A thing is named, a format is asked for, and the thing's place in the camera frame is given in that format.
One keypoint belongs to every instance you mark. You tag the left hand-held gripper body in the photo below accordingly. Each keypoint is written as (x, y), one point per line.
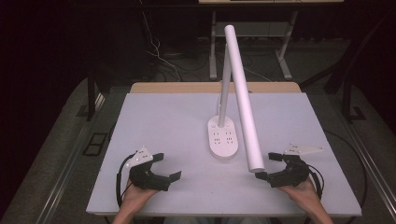
(146, 181)

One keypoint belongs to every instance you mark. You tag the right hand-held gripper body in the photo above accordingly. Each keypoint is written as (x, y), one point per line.
(292, 175)

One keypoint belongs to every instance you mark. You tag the white desk lamp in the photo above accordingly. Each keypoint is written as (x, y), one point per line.
(244, 102)

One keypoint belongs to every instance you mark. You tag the person's right hand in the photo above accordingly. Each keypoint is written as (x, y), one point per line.
(303, 193)

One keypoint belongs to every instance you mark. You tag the person's left hand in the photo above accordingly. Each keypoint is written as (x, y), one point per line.
(134, 197)

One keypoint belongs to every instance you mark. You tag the white table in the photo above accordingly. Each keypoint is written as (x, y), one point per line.
(174, 130)

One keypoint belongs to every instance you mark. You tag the wooden table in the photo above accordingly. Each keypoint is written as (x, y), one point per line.
(186, 87)

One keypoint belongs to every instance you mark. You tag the black metal stand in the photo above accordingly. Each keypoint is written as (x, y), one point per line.
(91, 96)
(347, 99)

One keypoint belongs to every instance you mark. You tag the grey metal-framed desk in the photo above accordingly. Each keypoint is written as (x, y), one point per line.
(214, 62)

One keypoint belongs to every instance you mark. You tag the black floor frame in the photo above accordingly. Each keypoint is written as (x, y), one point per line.
(95, 144)

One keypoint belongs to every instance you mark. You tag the aluminium floor rail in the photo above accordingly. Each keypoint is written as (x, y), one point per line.
(71, 155)
(370, 161)

